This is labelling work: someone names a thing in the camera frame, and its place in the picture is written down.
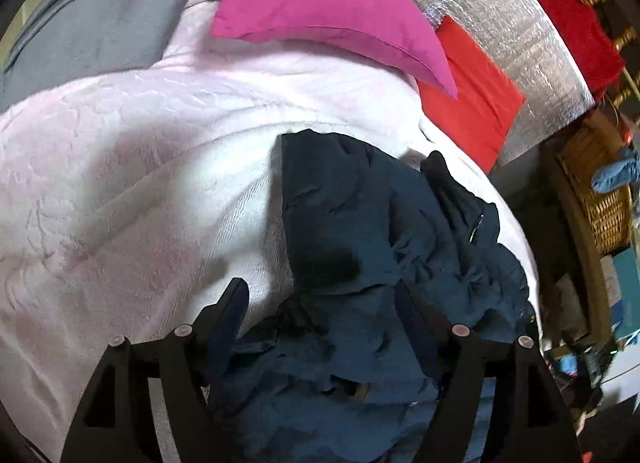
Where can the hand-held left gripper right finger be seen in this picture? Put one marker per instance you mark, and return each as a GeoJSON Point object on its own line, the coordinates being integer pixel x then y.
{"type": "Point", "coordinates": [415, 328]}

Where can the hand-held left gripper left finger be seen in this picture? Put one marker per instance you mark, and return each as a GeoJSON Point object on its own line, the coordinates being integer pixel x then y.
{"type": "Point", "coordinates": [226, 323]}

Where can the dark navy jacket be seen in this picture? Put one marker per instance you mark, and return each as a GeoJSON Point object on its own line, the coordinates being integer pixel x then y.
{"type": "Point", "coordinates": [360, 253]}

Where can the pale pink blanket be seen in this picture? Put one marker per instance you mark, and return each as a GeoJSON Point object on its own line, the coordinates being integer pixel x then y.
{"type": "Point", "coordinates": [150, 193]}

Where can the wicker basket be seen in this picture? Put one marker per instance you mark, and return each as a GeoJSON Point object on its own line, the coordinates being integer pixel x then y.
{"type": "Point", "coordinates": [595, 188]}

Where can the red pillow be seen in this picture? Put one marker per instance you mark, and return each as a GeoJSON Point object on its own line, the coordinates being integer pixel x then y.
{"type": "Point", "coordinates": [470, 93]}

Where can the blue cloth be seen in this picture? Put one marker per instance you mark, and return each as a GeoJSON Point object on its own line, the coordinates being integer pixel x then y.
{"type": "Point", "coordinates": [616, 173]}

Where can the silver foil insulation mat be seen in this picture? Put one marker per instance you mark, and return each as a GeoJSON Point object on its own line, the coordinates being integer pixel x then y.
{"type": "Point", "coordinates": [510, 38]}

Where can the magenta pillow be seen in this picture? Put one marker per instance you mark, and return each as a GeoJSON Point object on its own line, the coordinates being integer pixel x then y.
{"type": "Point", "coordinates": [325, 3]}

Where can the grey cloth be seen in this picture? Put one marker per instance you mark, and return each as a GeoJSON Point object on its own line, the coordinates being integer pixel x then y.
{"type": "Point", "coordinates": [85, 18]}

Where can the red cloth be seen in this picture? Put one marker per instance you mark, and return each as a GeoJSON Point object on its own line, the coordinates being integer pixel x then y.
{"type": "Point", "coordinates": [565, 8]}

